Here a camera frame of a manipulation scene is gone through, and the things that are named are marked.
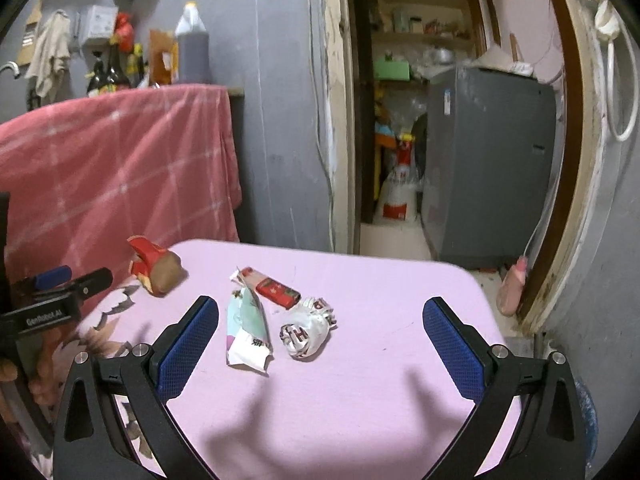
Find red potato snack wrapper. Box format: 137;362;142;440
127;235;186;297

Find white green small wrapper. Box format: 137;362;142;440
226;275;272;375

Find red cigarette box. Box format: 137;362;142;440
240;266;300;310

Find white printed wrapper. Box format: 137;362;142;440
279;297;337;361

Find blue trash bucket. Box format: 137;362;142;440
575;379;599;467

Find left hand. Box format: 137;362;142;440
0;328;62;422

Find pink slipper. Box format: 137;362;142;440
496;256;528;318

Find red plaid cloth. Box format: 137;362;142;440
1;84;242;282

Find white rice sack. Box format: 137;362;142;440
374;162;420;223

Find dark sauce bottle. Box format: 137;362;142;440
106;44;130;92

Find grey washing machine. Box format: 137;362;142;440
421;66;556;270

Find large dark vinegar jug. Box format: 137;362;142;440
171;1;212;84

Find hanging beige towel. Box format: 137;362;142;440
26;10;70;104

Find green box on shelf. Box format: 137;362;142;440
373;58;411;81

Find white rubber gloves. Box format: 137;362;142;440
594;0;620;42

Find white wall box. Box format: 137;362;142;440
79;6;118;46

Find white hose loop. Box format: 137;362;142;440
603;34;640;143

